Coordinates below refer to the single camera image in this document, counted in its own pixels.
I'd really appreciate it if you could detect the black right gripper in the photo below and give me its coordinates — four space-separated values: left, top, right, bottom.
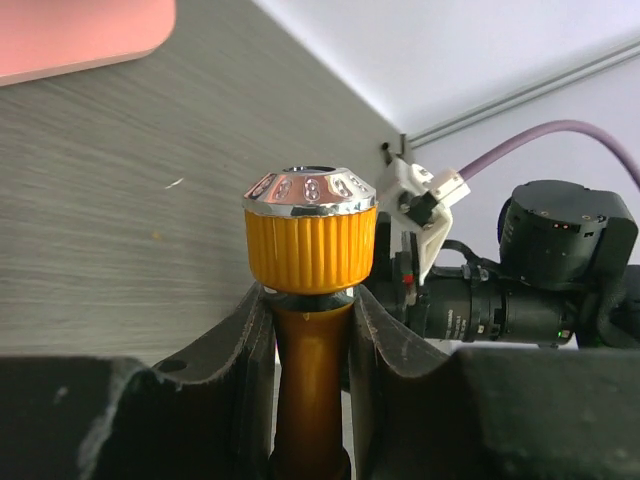
365 213 505 342

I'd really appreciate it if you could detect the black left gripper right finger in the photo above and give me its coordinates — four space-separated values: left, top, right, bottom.
349 288 639 479

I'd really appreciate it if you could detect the pink three-tier shelf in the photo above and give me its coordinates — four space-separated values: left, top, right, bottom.
1 0 177 86

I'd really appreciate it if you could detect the orange faucet with chrome knob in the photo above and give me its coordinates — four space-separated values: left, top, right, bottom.
243 166 377 479

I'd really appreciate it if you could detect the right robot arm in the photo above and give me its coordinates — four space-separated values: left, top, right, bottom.
366 180 639 349

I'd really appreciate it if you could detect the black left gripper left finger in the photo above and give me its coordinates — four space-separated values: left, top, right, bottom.
1 285 274 479

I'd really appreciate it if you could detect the dark faucet with white elbow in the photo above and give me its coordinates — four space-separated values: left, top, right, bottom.
380 142 392 166

